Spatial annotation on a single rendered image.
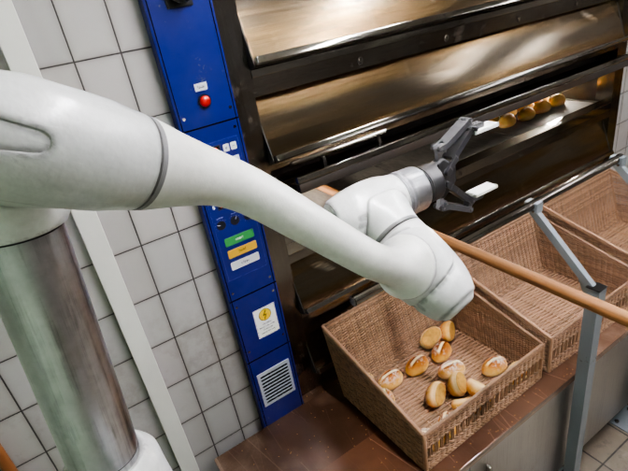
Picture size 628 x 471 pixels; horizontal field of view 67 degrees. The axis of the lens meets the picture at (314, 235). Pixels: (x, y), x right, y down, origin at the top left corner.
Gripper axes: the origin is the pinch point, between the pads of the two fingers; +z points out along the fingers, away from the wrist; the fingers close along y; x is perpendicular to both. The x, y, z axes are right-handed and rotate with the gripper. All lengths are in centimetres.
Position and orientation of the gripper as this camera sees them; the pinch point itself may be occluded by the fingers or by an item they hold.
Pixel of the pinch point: (489, 156)
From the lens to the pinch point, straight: 108.1
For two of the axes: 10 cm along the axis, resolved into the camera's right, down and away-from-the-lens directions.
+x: 5.4, 3.1, -7.9
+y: 1.5, 8.8, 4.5
